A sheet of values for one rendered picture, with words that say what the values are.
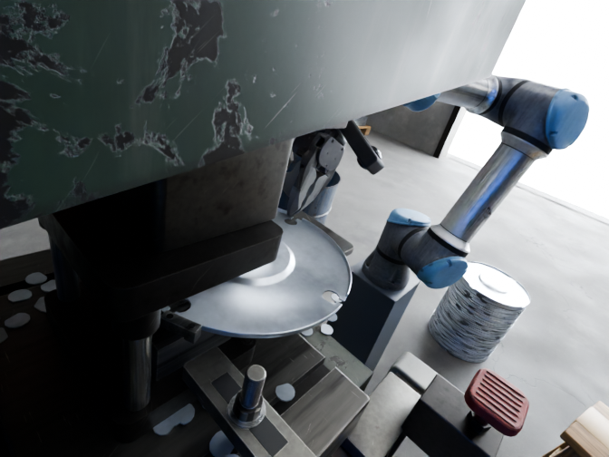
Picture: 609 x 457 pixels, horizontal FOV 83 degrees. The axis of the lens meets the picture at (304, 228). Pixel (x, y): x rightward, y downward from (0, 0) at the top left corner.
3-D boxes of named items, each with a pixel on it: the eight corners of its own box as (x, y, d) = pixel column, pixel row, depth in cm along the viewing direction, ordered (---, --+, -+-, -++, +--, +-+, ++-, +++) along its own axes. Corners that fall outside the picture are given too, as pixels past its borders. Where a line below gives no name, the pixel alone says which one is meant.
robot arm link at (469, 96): (510, 75, 92) (354, 26, 71) (546, 84, 83) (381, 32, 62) (488, 119, 97) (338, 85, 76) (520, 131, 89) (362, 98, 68)
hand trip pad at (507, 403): (456, 397, 47) (483, 361, 43) (500, 432, 44) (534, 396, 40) (436, 432, 42) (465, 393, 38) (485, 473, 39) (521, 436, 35)
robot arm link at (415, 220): (400, 238, 114) (416, 202, 107) (425, 264, 103) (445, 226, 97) (370, 238, 109) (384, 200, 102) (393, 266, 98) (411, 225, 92)
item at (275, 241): (176, 192, 46) (178, 152, 43) (278, 277, 36) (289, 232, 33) (25, 218, 34) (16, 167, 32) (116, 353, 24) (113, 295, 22)
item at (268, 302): (289, 391, 31) (291, 385, 31) (69, 255, 39) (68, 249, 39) (373, 254, 55) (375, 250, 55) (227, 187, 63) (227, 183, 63)
